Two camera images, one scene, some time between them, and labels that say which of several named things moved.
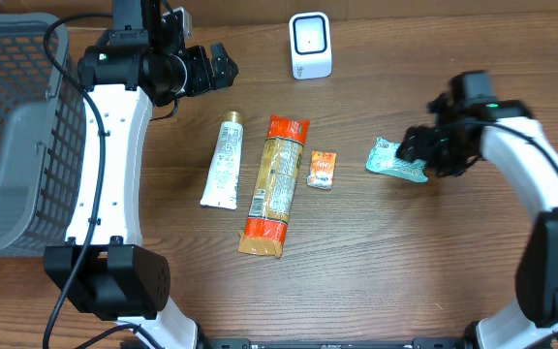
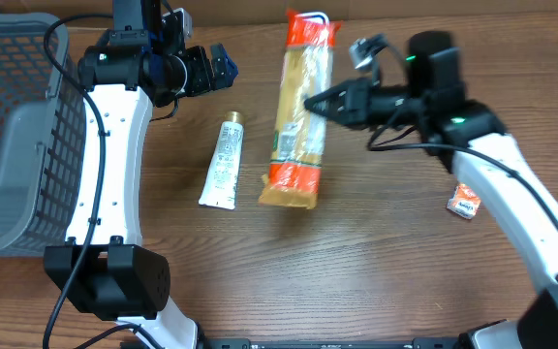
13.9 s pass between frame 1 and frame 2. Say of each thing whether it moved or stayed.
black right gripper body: moved
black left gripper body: stayed
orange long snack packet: moved
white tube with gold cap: stayed
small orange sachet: moved
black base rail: stayed
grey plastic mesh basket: stayed
